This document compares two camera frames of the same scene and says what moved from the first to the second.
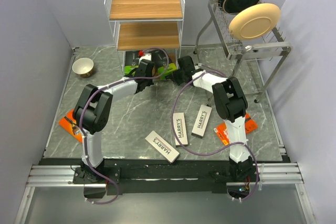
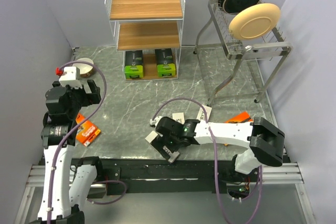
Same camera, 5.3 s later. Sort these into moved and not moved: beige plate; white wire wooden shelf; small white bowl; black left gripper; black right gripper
Moved: black left gripper; black right gripper
Not moved: white wire wooden shelf; beige plate; small white bowl
